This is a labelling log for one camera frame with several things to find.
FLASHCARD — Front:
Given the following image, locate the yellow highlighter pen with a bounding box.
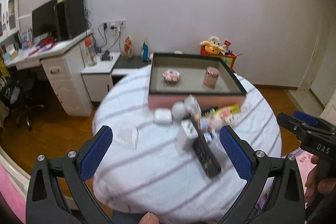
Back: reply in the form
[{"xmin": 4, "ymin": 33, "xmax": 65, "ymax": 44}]
[{"xmin": 219, "ymin": 105, "xmax": 240, "ymax": 117}]

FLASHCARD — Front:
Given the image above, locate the black TV remote control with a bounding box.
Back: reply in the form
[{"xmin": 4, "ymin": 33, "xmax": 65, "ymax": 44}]
[{"xmin": 190, "ymin": 117, "xmax": 222, "ymax": 178}]

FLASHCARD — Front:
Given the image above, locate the pastel doll figurine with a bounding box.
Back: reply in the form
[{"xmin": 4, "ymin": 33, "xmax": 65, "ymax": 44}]
[{"xmin": 200, "ymin": 116, "xmax": 223, "ymax": 134}]

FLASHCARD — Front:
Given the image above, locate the white power adapter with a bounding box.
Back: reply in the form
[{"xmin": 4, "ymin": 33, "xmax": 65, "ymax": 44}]
[{"xmin": 176, "ymin": 119, "xmax": 198, "ymax": 150}]

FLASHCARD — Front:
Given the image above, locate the white round-head figurine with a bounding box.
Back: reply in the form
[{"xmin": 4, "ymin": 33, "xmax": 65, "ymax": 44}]
[{"xmin": 171, "ymin": 95, "xmax": 202, "ymax": 121}]

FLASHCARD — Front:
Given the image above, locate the white earbuds case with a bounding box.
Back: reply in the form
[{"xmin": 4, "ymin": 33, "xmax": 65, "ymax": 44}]
[{"xmin": 154, "ymin": 108, "xmax": 173, "ymax": 124}]

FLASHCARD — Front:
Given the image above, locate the person's right hand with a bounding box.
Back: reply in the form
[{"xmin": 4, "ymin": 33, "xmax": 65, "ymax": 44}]
[{"xmin": 305, "ymin": 155, "xmax": 336, "ymax": 202}]

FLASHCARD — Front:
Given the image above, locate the person's left thumb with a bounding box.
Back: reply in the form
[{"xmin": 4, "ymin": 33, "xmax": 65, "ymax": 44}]
[{"xmin": 139, "ymin": 212, "xmax": 159, "ymax": 224}]

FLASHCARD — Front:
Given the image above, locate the striped white tablecloth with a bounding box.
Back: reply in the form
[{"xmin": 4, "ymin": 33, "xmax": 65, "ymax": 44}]
[{"xmin": 92, "ymin": 64, "xmax": 283, "ymax": 224}]

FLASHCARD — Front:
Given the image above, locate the clear heart-shaped dish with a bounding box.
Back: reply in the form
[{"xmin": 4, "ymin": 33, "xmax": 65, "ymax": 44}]
[{"xmin": 116, "ymin": 124, "xmax": 138, "ymax": 150}]

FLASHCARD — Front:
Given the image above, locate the orange toy storage box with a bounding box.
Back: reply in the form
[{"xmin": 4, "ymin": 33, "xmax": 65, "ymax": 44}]
[{"xmin": 200, "ymin": 46, "xmax": 237, "ymax": 69}]

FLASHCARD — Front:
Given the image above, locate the rose gold candle jar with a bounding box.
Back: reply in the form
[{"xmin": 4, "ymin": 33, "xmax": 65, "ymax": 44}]
[{"xmin": 203, "ymin": 67, "xmax": 220, "ymax": 89}]

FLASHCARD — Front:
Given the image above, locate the black office chair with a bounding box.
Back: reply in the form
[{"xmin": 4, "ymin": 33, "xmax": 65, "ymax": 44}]
[{"xmin": 1, "ymin": 69, "xmax": 45, "ymax": 131}]

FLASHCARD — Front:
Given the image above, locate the plush toy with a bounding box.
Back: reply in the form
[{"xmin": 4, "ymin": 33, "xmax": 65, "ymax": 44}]
[{"xmin": 199, "ymin": 36, "xmax": 227, "ymax": 55}]

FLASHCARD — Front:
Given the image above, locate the low white side cabinet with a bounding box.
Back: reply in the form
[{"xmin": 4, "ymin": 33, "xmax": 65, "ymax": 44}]
[{"xmin": 81, "ymin": 52, "xmax": 121, "ymax": 102}]

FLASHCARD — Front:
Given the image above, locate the white desk with drawers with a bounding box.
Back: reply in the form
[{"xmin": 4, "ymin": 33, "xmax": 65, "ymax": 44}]
[{"xmin": 5, "ymin": 28, "xmax": 92, "ymax": 117}]

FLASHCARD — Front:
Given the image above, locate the pink box with dark rim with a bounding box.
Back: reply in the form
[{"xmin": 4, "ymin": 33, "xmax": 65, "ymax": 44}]
[{"xmin": 147, "ymin": 53, "xmax": 247, "ymax": 109}]

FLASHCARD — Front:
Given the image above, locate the pink block toy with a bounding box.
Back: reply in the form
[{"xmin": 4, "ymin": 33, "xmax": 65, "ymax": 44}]
[{"xmin": 163, "ymin": 69, "xmax": 180, "ymax": 83}]

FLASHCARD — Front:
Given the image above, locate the orange-capped glass bottle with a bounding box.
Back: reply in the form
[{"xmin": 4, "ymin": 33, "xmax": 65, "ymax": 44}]
[{"xmin": 84, "ymin": 37, "xmax": 97, "ymax": 67}]

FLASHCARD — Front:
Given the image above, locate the orange snack bag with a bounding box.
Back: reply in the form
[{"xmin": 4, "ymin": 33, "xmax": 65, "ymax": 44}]
[{"xmin": 124, "ymin": 36, "xmax": 133, "ymax": 60}]

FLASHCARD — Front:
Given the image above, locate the blue white carton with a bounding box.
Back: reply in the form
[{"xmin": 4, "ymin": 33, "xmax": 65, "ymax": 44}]
[{"xmin": 141, "ymin": 37, "xmax": 149, "ymax": 62}]

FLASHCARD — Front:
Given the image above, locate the black computer tower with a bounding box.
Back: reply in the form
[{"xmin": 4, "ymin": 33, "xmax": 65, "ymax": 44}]
[{"xmin": 54, "ymin": 0, "xmax": 87, "ymax": 41}]

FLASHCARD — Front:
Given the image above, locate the black computer monitor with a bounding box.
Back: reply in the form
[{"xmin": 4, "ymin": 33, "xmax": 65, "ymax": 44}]
[{"xmin": 32, "ymin": 0, "xmax": 57, "ymax": 38}]

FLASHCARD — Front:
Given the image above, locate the white wall power strip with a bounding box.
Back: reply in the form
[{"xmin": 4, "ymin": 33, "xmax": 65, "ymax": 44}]
[{"xmin": 102, "ymin": 20, "xmax": 126, "ymax": 28}]

